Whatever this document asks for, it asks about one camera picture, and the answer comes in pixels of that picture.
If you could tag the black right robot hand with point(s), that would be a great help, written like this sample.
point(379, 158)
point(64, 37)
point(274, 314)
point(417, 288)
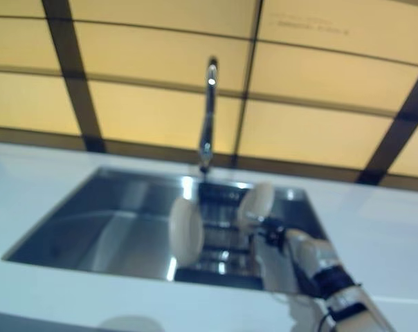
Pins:
point(273, 233)

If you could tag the cream plate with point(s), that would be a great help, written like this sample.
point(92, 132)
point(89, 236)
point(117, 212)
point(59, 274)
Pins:
point(257, 200)
point(186, 231)

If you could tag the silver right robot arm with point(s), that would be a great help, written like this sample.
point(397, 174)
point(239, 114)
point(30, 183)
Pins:
point(333, 273)

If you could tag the black dish drying rack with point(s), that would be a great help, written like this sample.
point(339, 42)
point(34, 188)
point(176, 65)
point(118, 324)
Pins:
point(212, 278)

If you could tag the chrome gooseneck faucet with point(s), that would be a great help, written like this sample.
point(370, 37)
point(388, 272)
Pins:
point(209, 121)

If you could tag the stainless steel sink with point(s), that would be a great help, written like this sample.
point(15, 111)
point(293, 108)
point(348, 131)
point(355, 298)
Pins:
point(91, 235)

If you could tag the dark lattice wall frame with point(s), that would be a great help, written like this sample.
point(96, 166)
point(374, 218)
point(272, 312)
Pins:
point(74, 69)

